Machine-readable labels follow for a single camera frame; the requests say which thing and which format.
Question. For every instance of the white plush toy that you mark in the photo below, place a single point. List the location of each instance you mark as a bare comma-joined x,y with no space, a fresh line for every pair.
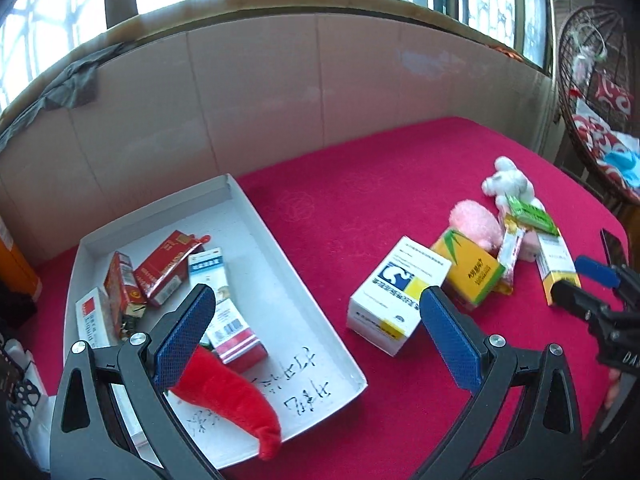
507,180

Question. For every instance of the grey cloth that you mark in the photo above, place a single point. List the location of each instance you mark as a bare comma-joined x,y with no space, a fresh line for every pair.
75,82

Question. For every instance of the red box with green print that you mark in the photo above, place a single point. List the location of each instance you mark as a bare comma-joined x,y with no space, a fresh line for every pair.
122,285

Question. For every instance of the small red patterned cushion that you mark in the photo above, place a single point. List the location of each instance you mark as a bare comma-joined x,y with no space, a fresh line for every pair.
614,94

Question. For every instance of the orange sachet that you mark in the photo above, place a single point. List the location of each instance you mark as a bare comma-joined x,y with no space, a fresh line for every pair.
510,250

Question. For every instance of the cardboard panel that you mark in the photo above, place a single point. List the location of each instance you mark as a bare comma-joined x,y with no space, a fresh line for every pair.
250,95

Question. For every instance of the red glossy packet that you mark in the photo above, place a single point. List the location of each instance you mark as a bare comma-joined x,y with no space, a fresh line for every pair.
165,265

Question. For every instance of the dreamcatcher ornament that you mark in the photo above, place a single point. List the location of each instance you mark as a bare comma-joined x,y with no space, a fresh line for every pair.
587,55

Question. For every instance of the orange box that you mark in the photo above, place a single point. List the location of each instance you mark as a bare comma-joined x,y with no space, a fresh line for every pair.
17,265

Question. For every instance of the black smartphone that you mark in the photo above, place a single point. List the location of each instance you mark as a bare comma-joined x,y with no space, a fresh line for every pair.
612,247

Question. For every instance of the white blue-yellow medicine box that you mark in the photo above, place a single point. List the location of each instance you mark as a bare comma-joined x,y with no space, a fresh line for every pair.
390,300

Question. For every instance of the green packet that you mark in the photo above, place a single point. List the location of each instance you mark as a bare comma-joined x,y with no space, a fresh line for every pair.
532,215

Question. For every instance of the wicker hanging chair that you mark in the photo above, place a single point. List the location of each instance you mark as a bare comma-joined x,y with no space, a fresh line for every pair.
567,110

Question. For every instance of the pink plush toy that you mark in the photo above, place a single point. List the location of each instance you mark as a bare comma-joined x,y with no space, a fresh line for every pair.
477,222

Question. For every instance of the yellow and white box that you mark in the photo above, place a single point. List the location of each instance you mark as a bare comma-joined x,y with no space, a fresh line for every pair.
555,260

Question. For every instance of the red plush chili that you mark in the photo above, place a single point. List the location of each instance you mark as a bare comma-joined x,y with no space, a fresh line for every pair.
225,395

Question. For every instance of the person's right hand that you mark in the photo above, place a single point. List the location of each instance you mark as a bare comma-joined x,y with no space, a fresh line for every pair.
614,387

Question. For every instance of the yellow box with green leaves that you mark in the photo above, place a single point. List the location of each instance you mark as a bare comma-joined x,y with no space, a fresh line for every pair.
470,265

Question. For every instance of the blue cloth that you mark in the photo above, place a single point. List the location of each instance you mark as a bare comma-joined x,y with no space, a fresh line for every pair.
622,167

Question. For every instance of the red blanket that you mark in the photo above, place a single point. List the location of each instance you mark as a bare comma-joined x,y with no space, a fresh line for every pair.
325,200

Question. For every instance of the white and red box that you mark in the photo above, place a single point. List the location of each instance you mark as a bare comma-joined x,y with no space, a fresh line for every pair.
92,320

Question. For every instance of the black object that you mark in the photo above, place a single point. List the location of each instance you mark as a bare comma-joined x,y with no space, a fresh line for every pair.
15,305

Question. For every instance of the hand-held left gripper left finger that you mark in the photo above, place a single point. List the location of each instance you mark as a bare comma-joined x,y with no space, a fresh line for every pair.
185,330

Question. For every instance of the white red-striped barcode box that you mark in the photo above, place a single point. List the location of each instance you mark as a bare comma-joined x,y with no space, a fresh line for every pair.
235,335

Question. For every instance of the small orange cloth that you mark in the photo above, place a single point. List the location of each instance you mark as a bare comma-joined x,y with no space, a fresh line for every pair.
507,52

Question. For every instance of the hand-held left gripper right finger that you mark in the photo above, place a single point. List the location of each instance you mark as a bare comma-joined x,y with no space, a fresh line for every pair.
450,340

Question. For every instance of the white bag with black pattern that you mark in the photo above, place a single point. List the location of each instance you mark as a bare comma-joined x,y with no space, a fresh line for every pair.
30,410

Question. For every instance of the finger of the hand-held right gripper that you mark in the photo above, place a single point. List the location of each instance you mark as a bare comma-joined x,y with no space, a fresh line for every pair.
575,296
597,269

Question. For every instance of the shallow cardboard box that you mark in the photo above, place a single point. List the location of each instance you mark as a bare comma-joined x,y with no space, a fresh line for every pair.
300,350

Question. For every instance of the large red patterned cushion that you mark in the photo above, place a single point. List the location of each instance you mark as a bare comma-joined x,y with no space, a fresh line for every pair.
595,135

